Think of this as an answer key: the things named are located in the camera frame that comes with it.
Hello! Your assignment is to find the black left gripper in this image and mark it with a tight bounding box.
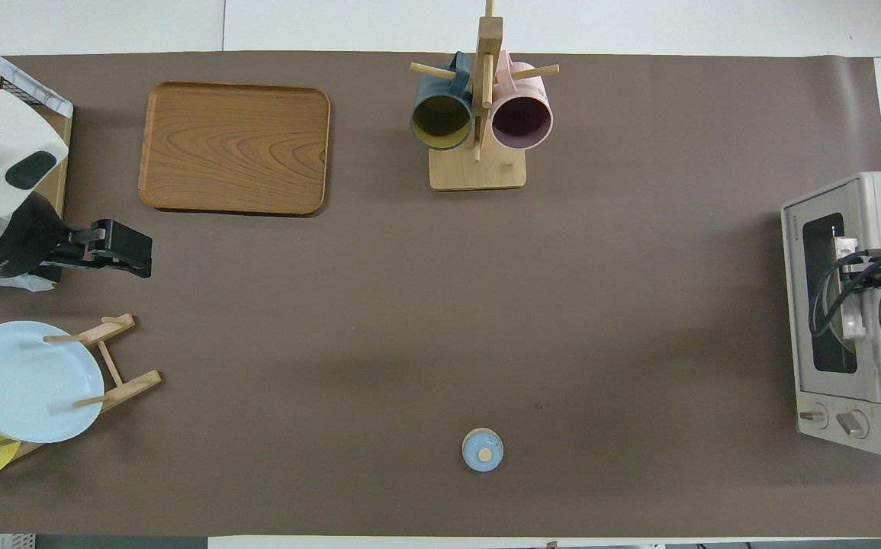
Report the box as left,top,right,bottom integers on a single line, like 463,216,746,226
42,220,153,284

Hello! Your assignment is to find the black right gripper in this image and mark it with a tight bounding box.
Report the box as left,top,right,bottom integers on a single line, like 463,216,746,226
839,246,881,286

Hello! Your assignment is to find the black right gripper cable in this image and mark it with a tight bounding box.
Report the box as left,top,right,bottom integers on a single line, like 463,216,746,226
810,241,881,338

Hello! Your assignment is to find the wooden plate rack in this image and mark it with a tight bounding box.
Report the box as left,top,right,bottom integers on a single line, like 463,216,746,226
0,313,162,463

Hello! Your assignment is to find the wire basket with white cloth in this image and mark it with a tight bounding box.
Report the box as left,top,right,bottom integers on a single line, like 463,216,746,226
0,29,74,119

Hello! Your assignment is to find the white crumpled cloth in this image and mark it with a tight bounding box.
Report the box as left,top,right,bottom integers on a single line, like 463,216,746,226
0,265,56,294

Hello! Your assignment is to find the glass oven door with handle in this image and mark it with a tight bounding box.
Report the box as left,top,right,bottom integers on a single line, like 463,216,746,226
781,177,881,405

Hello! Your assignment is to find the pink mug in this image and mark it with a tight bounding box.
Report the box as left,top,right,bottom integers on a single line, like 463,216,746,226
490,50,555,151

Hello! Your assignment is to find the small blue lidded jar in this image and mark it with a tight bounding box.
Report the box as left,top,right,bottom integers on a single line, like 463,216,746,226
461,428,505,474

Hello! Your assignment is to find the wooden mug tree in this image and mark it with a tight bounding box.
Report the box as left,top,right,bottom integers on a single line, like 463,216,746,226
410,0,561,191

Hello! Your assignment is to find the light blue plate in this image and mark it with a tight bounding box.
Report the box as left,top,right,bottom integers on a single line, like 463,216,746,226
0,320,105,445

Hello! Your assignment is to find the brown table mat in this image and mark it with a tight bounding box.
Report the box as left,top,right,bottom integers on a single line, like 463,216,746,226
0,50,881,539

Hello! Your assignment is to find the wooden serving tray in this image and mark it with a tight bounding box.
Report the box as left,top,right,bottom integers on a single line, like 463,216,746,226
137,82,332,218

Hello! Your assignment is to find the dark teal mug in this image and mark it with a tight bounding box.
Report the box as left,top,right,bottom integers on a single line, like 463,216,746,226
410,52,476,152

